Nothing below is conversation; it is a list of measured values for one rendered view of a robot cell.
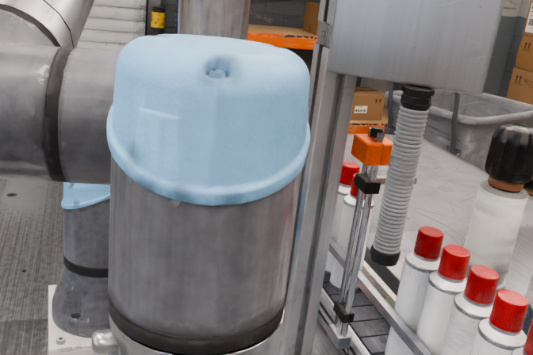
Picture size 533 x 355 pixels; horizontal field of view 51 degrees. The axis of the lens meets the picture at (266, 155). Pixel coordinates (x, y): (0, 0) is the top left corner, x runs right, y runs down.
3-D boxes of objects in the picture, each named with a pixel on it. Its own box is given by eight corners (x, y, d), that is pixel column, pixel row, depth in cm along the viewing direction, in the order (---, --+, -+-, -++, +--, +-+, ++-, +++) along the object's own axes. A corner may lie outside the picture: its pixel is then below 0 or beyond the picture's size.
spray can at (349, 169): (351, 275, 102) (371, 169, 95) (325, 276, 100) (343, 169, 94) (339, 261, 106) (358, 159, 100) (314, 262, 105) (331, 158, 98)
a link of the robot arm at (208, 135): (301, 40, 26) (343, 70, 18) (275, 254, 29) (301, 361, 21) (127, 24, 25) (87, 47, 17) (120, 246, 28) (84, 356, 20)
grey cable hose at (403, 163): (404, 267, 66) (442, 92, 59) (377, 269, 65) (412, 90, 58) (389, 252, 69) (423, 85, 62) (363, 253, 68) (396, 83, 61)
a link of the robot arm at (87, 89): (94, 34, 35) (46, 59, 25) (270, 48, 37) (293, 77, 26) (94, 152, 38) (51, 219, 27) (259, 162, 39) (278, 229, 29)
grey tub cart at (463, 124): (434, 196, 399) (464, 62, 369) (517, 232, 354) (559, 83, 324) (349, 219, 343) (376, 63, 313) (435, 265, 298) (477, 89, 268)
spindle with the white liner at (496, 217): (515, 288, 104) (560, 135, 94) (475, 292, 101) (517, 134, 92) (484, 264, 112) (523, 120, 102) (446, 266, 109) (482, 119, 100)
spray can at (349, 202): (363, 292, 97) (385, 181, 90) (336, 293, 95) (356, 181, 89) (350, 276, 101) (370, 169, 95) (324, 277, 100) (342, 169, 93)
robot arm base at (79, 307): (166, 327, 82) (168, 266, 79) (56, 346, 76) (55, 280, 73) (143, 278, 95) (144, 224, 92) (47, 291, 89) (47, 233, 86)
